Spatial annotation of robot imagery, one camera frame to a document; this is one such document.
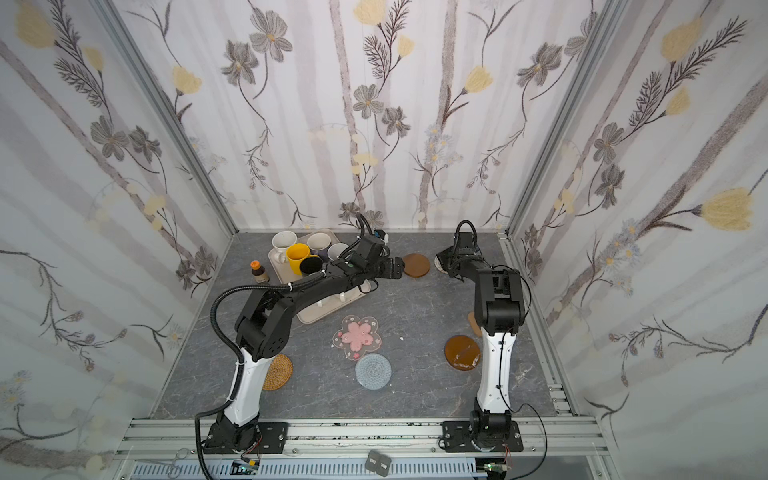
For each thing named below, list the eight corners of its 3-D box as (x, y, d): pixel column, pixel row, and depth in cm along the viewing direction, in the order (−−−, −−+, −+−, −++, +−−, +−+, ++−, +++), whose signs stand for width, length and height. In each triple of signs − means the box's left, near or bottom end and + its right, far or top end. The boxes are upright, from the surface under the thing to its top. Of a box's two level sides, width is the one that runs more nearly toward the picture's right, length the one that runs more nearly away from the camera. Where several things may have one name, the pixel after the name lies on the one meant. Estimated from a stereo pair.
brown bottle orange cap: (255, 285, 105) (247, 271, 98) (259, 274, 108) (251, 260, 101) (267, 285, 105) (260, 271, 98) (271, 274, 108) (264, 260, 101)
